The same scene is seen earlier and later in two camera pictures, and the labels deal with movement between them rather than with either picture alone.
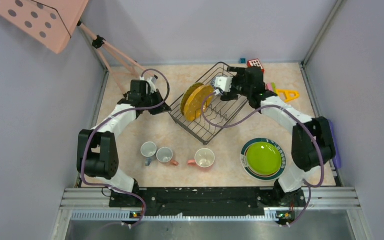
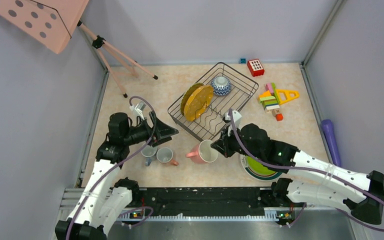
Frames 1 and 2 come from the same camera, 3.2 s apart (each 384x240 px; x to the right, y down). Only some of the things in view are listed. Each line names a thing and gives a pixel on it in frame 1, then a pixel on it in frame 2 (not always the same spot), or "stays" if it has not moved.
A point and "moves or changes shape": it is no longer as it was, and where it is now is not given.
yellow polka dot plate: x=197 y=101 stays
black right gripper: x=231 y=95 -> x=224 y=147
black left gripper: x=164 y=107 -> x=163 y=130
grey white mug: x=148 y=149 stays
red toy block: x=255 y=62 stays
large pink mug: x=204 y=157 moves or changes shape
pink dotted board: x=51 y=23 stays
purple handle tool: x=336 y=158 stays
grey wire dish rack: x=218 y=115 stays
